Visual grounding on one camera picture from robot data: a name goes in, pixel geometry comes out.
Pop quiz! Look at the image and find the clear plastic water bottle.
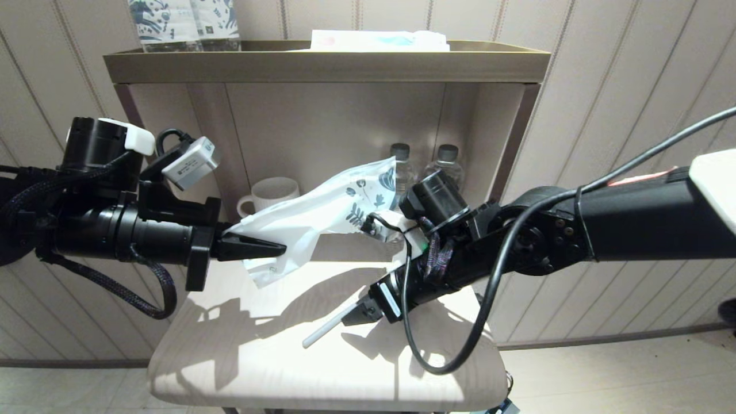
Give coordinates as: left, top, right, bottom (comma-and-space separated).
424, 144, 464, 186
390, 143, 416, 209

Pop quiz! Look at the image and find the grey toothbrush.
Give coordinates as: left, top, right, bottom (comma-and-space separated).
302, 310, 356, 349

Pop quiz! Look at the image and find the white ribbed mug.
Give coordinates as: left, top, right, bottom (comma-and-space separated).
237, 177, 301, 220

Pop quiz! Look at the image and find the beige wooden shelf cabinet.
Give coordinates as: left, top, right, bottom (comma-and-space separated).
103, 39, 551, 414

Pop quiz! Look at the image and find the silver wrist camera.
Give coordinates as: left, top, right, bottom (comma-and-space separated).
361, 213, 403, 243
163, 137, 221, 191

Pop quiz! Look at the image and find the white blue flat packet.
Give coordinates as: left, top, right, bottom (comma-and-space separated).
290, 29, 450, 52

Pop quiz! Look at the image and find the white right camera bracket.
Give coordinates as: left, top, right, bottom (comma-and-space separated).
397, 220, 431, 255

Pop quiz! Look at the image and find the blue floral print pouch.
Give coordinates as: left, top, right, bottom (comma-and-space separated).
193, 0, 242, 51
128, 0, 203, 53

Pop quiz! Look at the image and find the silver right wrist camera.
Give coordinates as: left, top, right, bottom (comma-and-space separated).
361, 213, 403, 243

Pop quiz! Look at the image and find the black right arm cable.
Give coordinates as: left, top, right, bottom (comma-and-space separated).
368, 106, 736, 375

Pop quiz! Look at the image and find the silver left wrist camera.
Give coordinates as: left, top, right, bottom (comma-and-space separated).
163, 137, 221, 191

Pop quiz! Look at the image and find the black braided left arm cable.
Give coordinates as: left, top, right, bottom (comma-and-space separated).
43, 253, 178, 320

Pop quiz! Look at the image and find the white floral plastic bag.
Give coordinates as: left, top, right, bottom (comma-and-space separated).
223, 156, 398, 288

